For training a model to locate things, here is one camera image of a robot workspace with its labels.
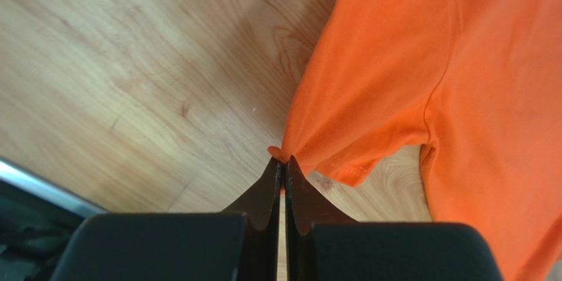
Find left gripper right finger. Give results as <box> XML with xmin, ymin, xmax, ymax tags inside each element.
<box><xmin>285</xmin><ymin>158</ymin><xmax>501</xmax><ymax>280</ymax></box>

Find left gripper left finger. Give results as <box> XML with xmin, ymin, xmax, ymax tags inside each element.
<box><xmin>52</xmin><ymin>159</ymin><xmax>281</xmax><ymax>280</ymax></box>

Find aluminium frame rail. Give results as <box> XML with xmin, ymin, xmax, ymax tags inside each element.
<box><xmin>1</xmin><ymin>158</ymin><xmax>108</xmax><ymax>218</ymax></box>

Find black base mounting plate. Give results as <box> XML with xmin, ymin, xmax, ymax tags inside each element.
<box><xmin>1</xmin><ymin>181</ymin><xmax>84</xmax><ymax>280</ymax></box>

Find orange t-shirt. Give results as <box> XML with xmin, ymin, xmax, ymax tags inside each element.
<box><xmin>269</xmin><ymin>0</ymin><xmax>561</xmax><ymax>280</ymax></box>

